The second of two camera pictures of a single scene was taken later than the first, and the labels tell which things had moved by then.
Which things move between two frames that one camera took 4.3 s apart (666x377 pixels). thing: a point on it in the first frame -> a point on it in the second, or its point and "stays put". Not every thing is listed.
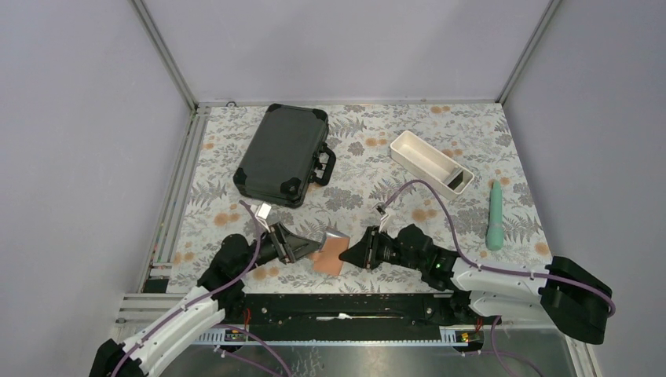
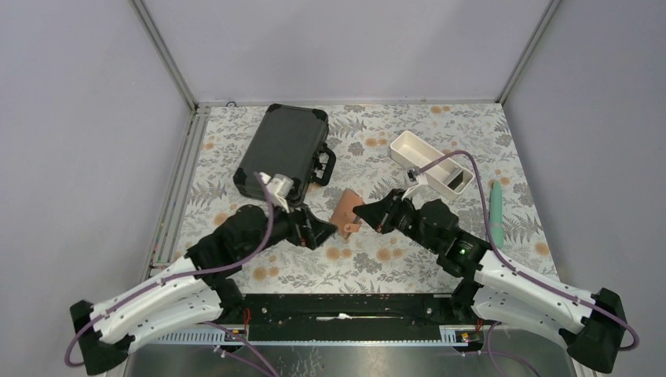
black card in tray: (456, 181) stays put
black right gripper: (366, 253) -> (380, 214)
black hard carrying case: (287, 151) stays put
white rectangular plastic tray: (425, 162) stays put
